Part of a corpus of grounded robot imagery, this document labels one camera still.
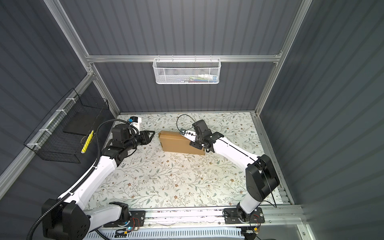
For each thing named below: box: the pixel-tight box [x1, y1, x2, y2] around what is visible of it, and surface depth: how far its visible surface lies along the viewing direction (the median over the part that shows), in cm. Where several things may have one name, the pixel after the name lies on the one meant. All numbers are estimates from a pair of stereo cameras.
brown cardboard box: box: [158, 130, 205, 155], surface depth 89 cm
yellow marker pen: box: [81, 130, 94, 154], surface depth 72 cm
